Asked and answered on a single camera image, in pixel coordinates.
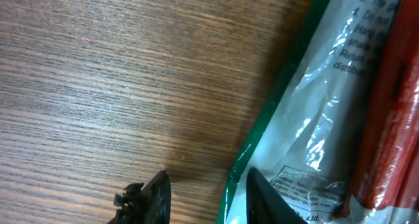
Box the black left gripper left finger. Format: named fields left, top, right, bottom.
left=107, top=170, right=171, bottom=224

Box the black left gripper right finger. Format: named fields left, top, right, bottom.
left=246, top=167, right=306, bottom=224

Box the green packaged goods bag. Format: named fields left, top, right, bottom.
left=217, top=0, right=402, bottom=223

